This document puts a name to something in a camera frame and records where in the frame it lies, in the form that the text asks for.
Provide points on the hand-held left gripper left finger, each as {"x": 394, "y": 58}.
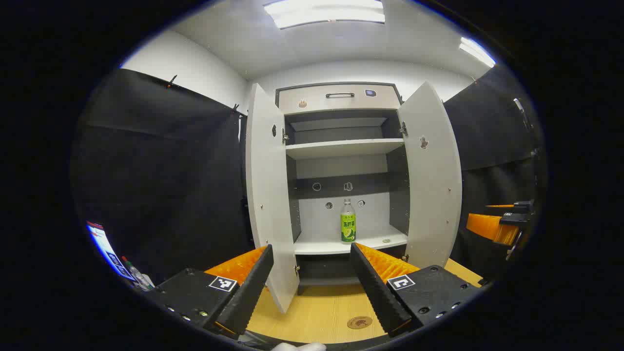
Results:
{"x": 248, "y": 292}

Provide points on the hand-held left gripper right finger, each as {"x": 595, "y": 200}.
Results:
{"x": 375, "y": 292}

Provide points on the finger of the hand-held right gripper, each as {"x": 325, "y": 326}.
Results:
{"x": 487, "y": 228}
{"x": 524, "y": 206}

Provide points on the round wooden coaster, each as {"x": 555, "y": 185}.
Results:
{"x": 360, "y": 322}

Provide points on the cabinet door grey stickers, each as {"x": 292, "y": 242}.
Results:
{"x": 431, "y": 185}

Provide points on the green label plastic bottle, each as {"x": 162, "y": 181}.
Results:
{"x": 348, "y": 224}

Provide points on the grey white cabinet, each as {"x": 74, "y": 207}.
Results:
{"x": 341, "y": 147}

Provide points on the green red marker pen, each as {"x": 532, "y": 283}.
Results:
{"x": 134, "y": 272}

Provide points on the computer monitor screen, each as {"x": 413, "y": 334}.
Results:
{"x": 108, "y": 251}

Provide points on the black backdrop cloth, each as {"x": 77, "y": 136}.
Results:
{"x": 161, "y": 170}

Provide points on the long ceiling light panel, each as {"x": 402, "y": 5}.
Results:
{"x": 324, "y": 12}

